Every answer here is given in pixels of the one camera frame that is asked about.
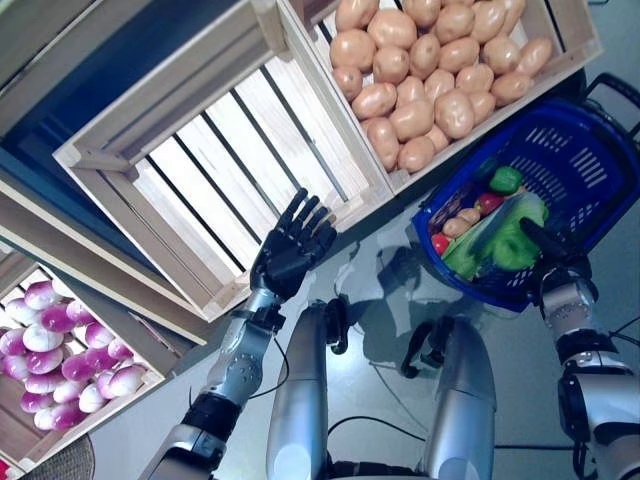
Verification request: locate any silver robot right leg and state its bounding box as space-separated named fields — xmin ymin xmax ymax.
xmin=402 ymin=314 xmax=499 ymax=480

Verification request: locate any silver robot leg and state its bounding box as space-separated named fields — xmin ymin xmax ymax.
xmin=264 ymin=298 xmax=351 ymax=480
xmin=402 ymin=314 xmax=499 ymax=480

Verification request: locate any wide wooden slatted crate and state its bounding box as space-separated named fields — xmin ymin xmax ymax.
xmin=52 ymin=47 xmax=396 ymax=324

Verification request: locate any grey woven basket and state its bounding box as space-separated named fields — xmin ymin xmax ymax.
xmin=19 ymin=432 xmax=96 ymax=480

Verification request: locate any silver robot left leg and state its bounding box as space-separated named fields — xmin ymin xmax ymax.
xmin=264 ymin=298 xmax=351 ymax=480

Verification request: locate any wooden display shelf frame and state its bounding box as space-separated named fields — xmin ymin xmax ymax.
xmin=0 ymin=0 xmax=281 ymax=351

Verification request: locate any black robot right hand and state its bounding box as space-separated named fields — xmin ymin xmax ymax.
xmin=517 ymin=217 xmax=594 ymax=280

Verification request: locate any purple white turnip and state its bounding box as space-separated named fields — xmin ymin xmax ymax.
xmin=23 ymin=372 xmax=64 ymax=396
xmin=24 ymin=347 xmax=65 ymax=376
xmin=52 ymin=404 xmax=87 ymax=432
xmin=65 ymin=298 xmax=97 ymax=327
xmin=78 ymin=383 xmax=109 ymax=414
xmin=39 ymin=305 xmax=76 ymax=334
xmin=60 ymin=353 xmax=96 ymax=384
xmin=19 ymin=392 xmax=55 ymax=415
xmin=108 ymin=364 xmax=149 ymax=396
xmin=0 ymin=327 xmax=29 ymax=357
xmin=84 ymin=322 xmax=117 ymax=350
xmin=0 ymin=354 xmax=32 ymax=381
xmin=32 ymin=407 xmax=61 ymax=432
xmin=107 ymin=338 xmax=135 ymax=362
xmin=4 ymin=298 xmax=44 ymax=326
xmin=22 ymin=324 xmax=65 ymax=352
xmin=23 ymin=280 xmax=64 ymax=310
xmin=52 ymin=380 xmax=86 ymax=405

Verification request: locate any green bell pepper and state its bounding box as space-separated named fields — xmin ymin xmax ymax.
xmin=488 ymin=167 xmax=524 ymax=196

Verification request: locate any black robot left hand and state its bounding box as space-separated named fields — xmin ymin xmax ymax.
xmin=248 ymin=187 xmax=339 ymax=301

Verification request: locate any blue plastic shopping basket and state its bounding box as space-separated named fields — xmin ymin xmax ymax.
xmin=410 ymin=72 xmax=640 ymax=314

